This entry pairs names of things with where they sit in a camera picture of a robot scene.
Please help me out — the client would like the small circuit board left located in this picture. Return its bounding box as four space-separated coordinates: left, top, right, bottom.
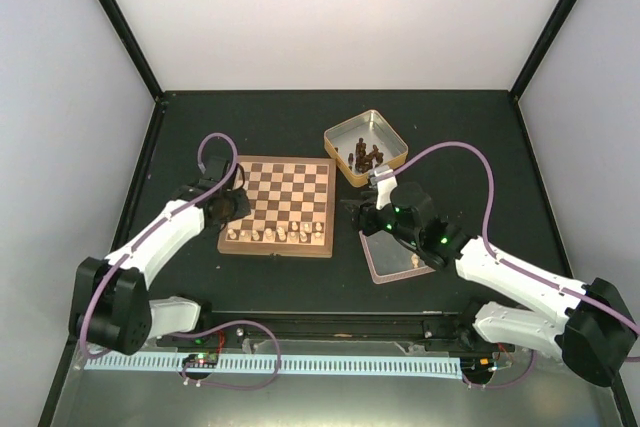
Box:
182 353 219 369

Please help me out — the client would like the white slotted cable duct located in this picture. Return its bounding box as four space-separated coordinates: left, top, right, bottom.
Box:
85 352 463 380

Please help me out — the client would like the gold tin box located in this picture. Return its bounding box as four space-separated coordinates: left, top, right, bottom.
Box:
324 110 409 187

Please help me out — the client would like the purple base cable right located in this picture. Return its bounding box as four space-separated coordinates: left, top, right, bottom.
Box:
461 346 536 392

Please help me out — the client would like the black frame post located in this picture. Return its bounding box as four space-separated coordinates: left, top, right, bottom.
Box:
98 0 164 101
509 0 578 102

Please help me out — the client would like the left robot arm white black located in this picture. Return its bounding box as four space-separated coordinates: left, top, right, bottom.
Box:
69 157 250 355

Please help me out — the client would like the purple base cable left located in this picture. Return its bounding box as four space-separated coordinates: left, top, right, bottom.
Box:
169 320 284 392

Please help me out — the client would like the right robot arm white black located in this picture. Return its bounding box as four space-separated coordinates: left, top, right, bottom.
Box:
345 182 639 387

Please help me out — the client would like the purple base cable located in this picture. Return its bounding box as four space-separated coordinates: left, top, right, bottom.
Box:
461 346 536 392
169 320 284 392

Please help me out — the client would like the left black frame post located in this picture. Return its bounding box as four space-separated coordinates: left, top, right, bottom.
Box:
98 0 164 101

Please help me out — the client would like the pile of dark chess pieces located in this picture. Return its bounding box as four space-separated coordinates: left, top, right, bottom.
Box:
347 137 384 174

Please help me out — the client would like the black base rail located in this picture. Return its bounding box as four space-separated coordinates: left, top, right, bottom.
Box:
157 312 473 350

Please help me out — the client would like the wooden chess board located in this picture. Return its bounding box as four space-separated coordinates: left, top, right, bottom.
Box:
218 155 336 258

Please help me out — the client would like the right black frame post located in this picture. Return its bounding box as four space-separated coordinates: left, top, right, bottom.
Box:
509 0 578 102

